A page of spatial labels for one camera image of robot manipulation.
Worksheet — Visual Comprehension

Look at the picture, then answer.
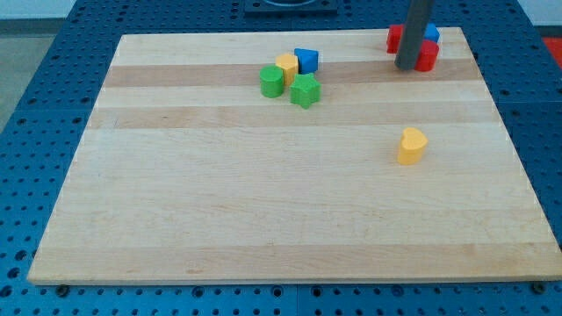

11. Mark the blue triangle block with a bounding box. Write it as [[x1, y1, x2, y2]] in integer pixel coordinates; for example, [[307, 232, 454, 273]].
[[293, 47, 319, 75]]

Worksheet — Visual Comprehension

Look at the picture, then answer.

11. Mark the green star block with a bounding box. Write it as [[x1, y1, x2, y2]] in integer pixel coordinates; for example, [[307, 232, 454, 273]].
[[290, 73, 321, 109]]

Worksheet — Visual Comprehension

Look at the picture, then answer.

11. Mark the green cylinder block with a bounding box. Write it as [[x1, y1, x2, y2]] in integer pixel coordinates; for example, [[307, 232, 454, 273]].
[[259, 65, 285, 98]]

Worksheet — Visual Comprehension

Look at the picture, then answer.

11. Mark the yellow hexagon block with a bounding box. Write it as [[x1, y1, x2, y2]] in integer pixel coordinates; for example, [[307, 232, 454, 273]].
[[275, 54, 299, 86]]

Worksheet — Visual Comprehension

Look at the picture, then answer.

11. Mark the light wooden board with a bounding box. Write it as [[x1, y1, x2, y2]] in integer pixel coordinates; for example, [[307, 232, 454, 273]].
[[28, 27, 561, 285]]

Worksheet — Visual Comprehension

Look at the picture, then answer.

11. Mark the yellow heart block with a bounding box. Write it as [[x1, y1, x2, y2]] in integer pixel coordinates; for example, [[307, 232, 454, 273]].
[[397, 127, 429, 165]]

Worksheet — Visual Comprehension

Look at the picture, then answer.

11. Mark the red block behind rod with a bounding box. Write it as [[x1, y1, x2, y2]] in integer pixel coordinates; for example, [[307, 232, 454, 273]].
[[386, 24, 404, 54]]

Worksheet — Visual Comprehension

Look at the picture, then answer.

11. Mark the red round block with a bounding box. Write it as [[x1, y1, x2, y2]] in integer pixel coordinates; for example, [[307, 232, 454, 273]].
[[414, 39, 440, 72]]

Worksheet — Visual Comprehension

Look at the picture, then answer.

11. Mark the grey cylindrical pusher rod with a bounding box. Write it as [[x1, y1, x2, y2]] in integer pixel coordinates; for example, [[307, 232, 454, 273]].
[[394, 0, 435, 71]]

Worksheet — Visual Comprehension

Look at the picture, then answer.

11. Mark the blue block behind rod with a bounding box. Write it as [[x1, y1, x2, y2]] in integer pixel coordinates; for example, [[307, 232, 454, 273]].
[[424, 23, 440, 43]]

